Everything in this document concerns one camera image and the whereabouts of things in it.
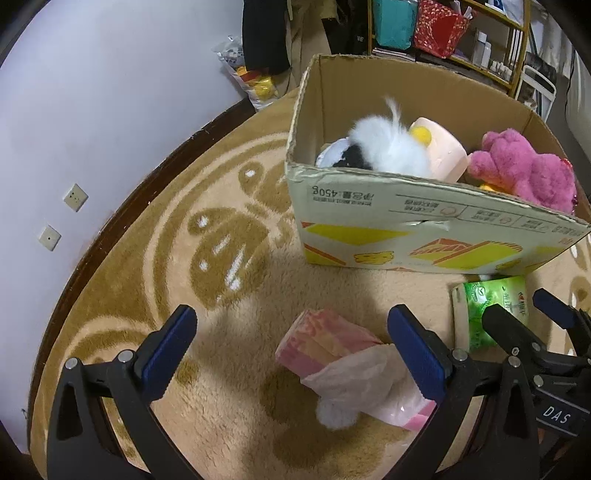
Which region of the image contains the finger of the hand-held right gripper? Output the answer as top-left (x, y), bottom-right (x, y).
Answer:
top-left (532, 288), bottom-right (591, 334)
top-left (481, 305), bottom-right (548, 361)

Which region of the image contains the plastic bag of toys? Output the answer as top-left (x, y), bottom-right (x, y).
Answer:
top-left (212, 36), bottom-right (283, 110)

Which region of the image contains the yellow printed cardboard box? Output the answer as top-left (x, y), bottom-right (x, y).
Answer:
top-left (284, 54), bottom-right (591, 280)

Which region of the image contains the black coat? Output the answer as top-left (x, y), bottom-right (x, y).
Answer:
top-left (241, 0), bottom-right (293, 77)

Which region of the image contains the teal bag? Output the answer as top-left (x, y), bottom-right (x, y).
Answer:
top-left (372, 0), bottom-right (419, 49)

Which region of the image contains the white metal stool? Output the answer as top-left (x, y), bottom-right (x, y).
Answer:
top-left (514, 65), bottom-right (557, 123)

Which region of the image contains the beige coat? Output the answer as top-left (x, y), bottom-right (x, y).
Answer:
top-left (277, 0), bottom-right (334, 95)

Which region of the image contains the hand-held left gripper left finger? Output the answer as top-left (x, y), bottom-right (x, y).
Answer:
top-left (46, 305), bottom-right (204, 480)

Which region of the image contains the green tissue pack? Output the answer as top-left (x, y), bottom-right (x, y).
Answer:
top-left (450, 275), bottom-right (529, 352)

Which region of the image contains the red patterned bag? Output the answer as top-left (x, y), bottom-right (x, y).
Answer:
top-left (413, 0), bottom-right (472, 59)

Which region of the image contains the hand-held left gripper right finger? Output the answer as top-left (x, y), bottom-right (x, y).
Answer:
top-left (387, 305), bottom-right (541, 480)

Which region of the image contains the white bedding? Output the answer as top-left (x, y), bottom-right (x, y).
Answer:
top-left (564, 44), bottom-right (591, 155)

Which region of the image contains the white wall socket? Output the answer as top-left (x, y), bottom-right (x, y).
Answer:
top-left (63, 184), bottom-right (89, 212)
top-left (38, 224), bottom-right (62, 252)

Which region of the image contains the beige patterned carpet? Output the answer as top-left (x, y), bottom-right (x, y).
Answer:
top-left (30, 88), bottom-right (591, 480)

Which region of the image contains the peach plush roll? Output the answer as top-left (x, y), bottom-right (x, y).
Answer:
top-left (409, 117), bottom-right (471, 183)

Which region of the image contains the pink plush bear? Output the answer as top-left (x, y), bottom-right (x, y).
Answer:
top-left (467, 128), bottom-right (578, 215)

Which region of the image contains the white fluffy plush toy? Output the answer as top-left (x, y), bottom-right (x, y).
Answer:
top-left (347, 96), bottom-right (432, 177)

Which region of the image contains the wooden shelf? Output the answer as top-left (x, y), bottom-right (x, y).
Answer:
top-left (366, 0), bottom-right (531, 99)

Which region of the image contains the white paper bag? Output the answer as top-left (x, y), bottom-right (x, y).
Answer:
top-left (488, 0), bottom-right (527, 25)

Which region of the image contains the white bottle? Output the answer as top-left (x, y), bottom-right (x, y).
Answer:
top-left (471, 30), bottom-right (492, 70)

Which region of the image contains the pink tissue pack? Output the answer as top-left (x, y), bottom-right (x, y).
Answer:
top-left (274, 308), bottom-right (383, 381)

